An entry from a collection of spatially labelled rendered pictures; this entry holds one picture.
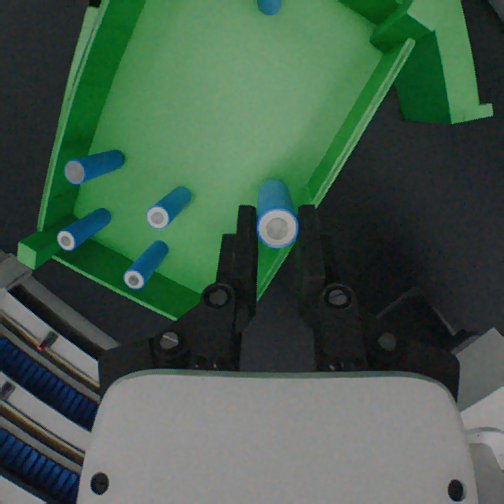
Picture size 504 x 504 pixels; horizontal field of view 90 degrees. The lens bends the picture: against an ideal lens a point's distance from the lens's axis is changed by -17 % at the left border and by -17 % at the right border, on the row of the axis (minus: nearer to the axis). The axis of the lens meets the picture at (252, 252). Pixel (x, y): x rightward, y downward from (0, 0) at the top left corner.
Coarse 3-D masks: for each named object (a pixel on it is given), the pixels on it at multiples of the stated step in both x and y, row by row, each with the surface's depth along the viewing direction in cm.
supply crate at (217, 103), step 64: (128, 0) 18; (192, 0) 20; (256, 0) 20; (320, 0) 19; (384, 0) 16; (128, 64) 22; (192, 64) 22; (256, 64) 22; (320, 64) 22; (384, 64) 19; (64, 128) 20; (128, 128) 24; (192, 128) 24; (256, 128) 24; (320, 128) 24; (64, 192) 25; (128, 192) 27; (192, 192) 27; (256, 192) 26; (320, 192) 21; (64, 256) 25; (128, 256) 30; (192, 256) 29
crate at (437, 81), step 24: (456, 0) 32; (456, 24) 34; (432, 48) 37; (456, 48) 35; (408, 72) 48; (432, 72) 40; (456, 72) 37; (408, 96) 51; (432, 96) 43; (456, 96) 38; (408, 120) 55; (432, 120) 46; (456, 120) 40
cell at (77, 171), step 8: (104, 152) 23; (112, 152) 24; (72, 160) 19; (80, 160) 20; (88, 160) 20; (96, 160) 21; (104, 160) 22; (112, 160) 24; (120, 160) 25; (72, 168) 20; (80, 168) 20; (88, 168) 20; (96, 168) 21; (104, 168) 22; (112, 168) 24; (72, 176) 20; (80, 176) 20; (88, 176) 20; (96, 176) 22
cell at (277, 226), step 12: (276, 180) 17; (264, 192) 15; (276, 192) 14; (288, 192) 16; (264, 204) 13; (276, 204) 12; (288, 204) 13; (264, 216) 12; (276, 216) 12; (288, 216) 12; (264, 228) 13; (276, 228) 12; (288, 228) 12; (264, 240) 13; (276, 240) 13; (288, 240) 13
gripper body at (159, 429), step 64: (128, 384) 7; (192, 384) 7; (256, 384) 7; (320, 384) 7; (384, 384) 7; (128, 448) 6; (192, 448) 6; (256, 448) 6; (320, 448) 6; (384, 448) 6; (448, 448) 6
